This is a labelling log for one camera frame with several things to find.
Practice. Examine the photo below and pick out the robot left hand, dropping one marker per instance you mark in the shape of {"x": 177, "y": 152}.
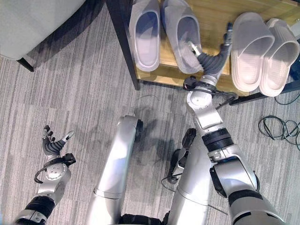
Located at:
{"x": 52, "y": 147}

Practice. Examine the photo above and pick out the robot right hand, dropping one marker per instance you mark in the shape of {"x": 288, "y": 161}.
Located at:
{"x": 212, "y": 63}

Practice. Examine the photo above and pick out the grey slipper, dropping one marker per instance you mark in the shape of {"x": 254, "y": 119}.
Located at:
{"x": 145, "y": 35}
{"x": 181, "y": 35}

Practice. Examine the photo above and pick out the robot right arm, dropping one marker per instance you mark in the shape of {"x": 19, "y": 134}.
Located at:
{"x": 225, "y": 152}

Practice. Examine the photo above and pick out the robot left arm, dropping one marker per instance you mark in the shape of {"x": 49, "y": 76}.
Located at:
{"x": 44, "y": 187}

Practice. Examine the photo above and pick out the wooden shoe rack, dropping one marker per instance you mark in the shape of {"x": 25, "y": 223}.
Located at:
{"x": 211, "y": 23}

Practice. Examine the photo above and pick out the pink slipper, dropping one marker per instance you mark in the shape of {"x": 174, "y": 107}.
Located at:
{"x": 250, "y": 51}
{"x": 279, "y": 61}

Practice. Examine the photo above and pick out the robot left leg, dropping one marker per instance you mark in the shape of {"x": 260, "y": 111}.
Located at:
{"x": 117, "y": 164}

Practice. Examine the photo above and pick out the robot leg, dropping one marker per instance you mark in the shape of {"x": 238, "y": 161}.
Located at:
{"x": 191, "y": 178}
{"x": 117, "y": 164}

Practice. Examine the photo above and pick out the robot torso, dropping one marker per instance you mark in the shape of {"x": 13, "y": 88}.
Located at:
{"x": 143, "y": 219}

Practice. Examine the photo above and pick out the robot right leg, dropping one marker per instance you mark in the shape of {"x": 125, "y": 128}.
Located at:
{"x": 191, "y": 178}

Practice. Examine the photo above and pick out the grey sofa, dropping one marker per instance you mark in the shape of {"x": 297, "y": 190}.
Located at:
{"x": 30, "y": 25}

